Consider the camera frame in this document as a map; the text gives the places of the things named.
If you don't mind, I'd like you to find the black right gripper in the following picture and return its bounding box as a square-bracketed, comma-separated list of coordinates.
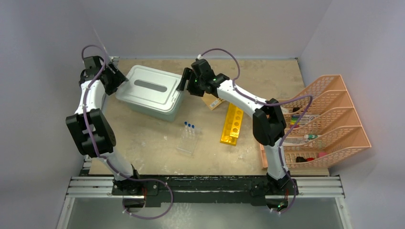
[177, 68, 205, 98]

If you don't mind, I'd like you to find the white plastic bin lid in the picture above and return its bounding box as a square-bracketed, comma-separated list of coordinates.
[115, 65, 182, 96]

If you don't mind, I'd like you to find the yellow test tube rack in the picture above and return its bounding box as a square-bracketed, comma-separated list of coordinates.
[220, 103, 244, 146]

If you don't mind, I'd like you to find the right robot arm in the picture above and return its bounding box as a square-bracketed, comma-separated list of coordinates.
[177, 59, 290, 194]

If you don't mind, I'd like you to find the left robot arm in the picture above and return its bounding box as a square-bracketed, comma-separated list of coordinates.
[65, 56, 142, 195]

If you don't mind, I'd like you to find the tan spiral notebook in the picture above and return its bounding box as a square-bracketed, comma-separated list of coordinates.
[202, 94, 224, 110]

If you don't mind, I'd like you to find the teal plastic bin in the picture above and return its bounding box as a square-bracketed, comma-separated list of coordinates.
[116, 92, 184, 122]

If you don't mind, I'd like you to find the orange plastic file organizer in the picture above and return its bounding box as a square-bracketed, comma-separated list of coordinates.
[259, 74, 372, 169]

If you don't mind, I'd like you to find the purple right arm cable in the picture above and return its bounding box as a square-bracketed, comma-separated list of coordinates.
[197, 48, 314, 214]

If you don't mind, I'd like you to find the aluminium rail frame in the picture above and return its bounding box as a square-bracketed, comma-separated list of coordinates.
[56, 56, 353, 229]

